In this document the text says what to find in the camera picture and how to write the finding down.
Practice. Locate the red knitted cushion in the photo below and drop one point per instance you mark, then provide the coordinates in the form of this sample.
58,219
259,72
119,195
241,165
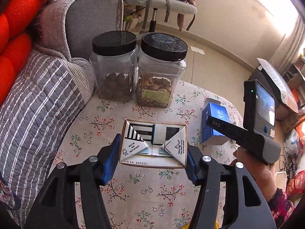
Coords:
14,40

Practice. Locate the beige curtain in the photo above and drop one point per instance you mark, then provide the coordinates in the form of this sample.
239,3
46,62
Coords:
290,45

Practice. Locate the blue and white bag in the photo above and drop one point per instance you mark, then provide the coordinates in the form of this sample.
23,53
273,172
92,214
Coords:
295,140

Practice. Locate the clear jar with green label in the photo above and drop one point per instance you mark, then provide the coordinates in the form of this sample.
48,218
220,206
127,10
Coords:
157,83

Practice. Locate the grey office chair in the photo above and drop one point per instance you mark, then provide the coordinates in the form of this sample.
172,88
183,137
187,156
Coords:
164,6

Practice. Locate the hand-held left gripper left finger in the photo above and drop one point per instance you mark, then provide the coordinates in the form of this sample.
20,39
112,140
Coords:
110,164

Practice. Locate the large blue cardboard box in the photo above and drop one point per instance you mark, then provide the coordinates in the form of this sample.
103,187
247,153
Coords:
215,111

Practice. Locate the person's right hand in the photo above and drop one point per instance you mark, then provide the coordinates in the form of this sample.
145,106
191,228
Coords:
259,174

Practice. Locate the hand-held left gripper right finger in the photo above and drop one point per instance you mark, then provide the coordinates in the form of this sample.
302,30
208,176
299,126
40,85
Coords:
191,169

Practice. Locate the grey sofa backrest cushion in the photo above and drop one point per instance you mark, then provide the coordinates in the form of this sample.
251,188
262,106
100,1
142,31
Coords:
90,19

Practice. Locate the yellow snack packet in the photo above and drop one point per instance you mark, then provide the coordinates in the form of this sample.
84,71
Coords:
214,225

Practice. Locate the white paper slip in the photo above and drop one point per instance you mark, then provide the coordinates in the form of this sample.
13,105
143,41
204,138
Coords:
197,50

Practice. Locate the grey striped sofa quilt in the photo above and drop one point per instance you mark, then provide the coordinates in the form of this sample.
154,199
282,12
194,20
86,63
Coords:
35,100

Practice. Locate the patterned cloth cover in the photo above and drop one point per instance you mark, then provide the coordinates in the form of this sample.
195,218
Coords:
276,78

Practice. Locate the clear jar with dark nuts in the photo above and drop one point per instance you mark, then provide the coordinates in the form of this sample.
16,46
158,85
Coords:
114,85

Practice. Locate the milk carton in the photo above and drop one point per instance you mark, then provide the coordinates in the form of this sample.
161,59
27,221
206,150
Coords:
154,133

